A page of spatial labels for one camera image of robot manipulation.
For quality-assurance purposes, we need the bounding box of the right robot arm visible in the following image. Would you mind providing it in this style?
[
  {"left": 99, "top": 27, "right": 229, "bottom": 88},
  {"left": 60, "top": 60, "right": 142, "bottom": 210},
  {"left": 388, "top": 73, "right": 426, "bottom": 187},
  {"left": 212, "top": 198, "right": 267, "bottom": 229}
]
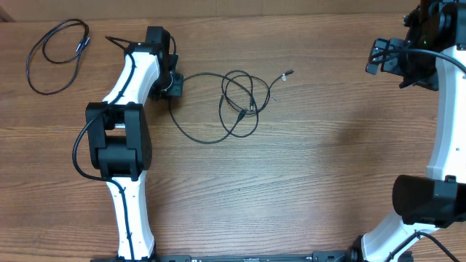
[{"left": 335, "top": 0, "right": 465, "bottom": 261}]

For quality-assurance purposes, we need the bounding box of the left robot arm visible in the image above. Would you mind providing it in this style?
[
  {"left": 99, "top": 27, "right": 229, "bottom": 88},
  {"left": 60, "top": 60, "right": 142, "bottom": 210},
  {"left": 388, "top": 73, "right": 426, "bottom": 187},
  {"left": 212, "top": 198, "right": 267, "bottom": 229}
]
[{"left": 82, "top": 26, "right": 183, "bottom": 261}]

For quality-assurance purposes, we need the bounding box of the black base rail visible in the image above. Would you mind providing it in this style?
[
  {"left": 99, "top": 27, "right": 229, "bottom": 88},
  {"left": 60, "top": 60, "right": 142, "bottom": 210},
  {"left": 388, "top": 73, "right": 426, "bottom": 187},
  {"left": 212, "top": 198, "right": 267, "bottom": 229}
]
[{"left": 90, "top": 250, "right": 414, "bottom": 262}]

